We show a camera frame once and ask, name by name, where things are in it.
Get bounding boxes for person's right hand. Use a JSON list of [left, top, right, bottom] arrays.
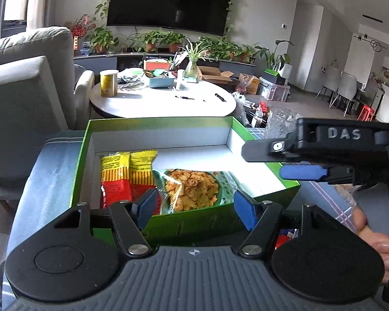
[[353, 206, 389, 281]]

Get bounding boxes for black track light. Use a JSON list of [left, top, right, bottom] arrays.
[[353, 33, 387, 53]]

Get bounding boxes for row of green potted plants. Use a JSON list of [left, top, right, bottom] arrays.
[[199, 36, 257, 63]]

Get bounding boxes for green and black box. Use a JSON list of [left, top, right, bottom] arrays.
[[263, 68, 288, 86]]

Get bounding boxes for white round table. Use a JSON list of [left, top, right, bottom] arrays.
[[90, 77, 237, 119]]

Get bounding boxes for open cardboard box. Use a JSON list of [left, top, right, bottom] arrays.
[[196, 66, 236, 87]]

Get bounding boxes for dark television cabinet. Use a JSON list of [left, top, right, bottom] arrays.
[[74, 51, 257, 76]]

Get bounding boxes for dark dining table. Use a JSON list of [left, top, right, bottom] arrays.
[[357, 85, 386, 117]]

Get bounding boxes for red flower plant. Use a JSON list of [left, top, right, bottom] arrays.
[[70, 14, 97, 56]]

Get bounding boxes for yellow tin can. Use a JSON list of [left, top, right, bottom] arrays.
[[100, 69, 119, 98]]

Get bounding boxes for red stool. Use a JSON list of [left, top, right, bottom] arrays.
[[357, 104, 376, 122]]

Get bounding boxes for clear storage bin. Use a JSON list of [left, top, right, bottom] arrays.
[[259, 77, 291, 102]]

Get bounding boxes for spider plant in glass vase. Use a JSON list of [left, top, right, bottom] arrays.
[[178, 38, 215, 79]]

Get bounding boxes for cardboard box with pink bag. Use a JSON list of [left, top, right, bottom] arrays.
[[236, 73, 260, 95]]

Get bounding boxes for green cardboard box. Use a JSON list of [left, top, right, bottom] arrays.
[[70, 117, 301, 249]]

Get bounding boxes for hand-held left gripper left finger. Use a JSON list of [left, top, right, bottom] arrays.
[[52, 188, 158, 258]]

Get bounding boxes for white plastic bag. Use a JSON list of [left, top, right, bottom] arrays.
[[231, 91, 257, 128]]

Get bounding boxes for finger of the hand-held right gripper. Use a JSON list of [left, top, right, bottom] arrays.
[[241, 132, 299, 163], [280, 164, 356, 185]]

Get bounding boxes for clear bag of fried chips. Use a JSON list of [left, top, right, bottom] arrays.
[[152, 168, 244, 215]]

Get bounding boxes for clear glass pitcher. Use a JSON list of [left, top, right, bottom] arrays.
[[265, 108, 301, 140]]

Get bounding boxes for grey fabric sofa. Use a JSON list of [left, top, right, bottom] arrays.
[[0, 26, 95, 130]]

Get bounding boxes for grey upholstered chair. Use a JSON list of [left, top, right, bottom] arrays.
[[0, 55, 77, 208]]

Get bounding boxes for yellow red striped snack packet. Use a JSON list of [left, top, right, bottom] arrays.
[[130, 150, 159, 199], [100, 152, 133, 210]]

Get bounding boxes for orange box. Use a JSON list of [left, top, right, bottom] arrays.
[[143, 59, 172, 71]]

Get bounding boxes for white dining chair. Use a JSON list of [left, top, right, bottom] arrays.
[[330, 71, 359, 117], [316, 67, 342, 100]]

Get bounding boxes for light blue basket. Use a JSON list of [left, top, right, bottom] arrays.
[[142, 69, 176, 89]]

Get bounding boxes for tall plant in white pot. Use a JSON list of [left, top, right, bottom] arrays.
[[254, 39, 295, 79]]

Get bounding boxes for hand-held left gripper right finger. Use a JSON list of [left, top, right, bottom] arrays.
[[234, 189, 342, 259]]

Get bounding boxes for black wall television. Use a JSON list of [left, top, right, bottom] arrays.
[[106, 0, 235, 36]]

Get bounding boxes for window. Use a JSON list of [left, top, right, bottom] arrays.
[[0, 0, 33, 39]]

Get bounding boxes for green potted plant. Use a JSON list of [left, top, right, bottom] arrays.
[[141, 30, 164, 53], [164, 32, 185, 54], [85, 27, 119, 55]]

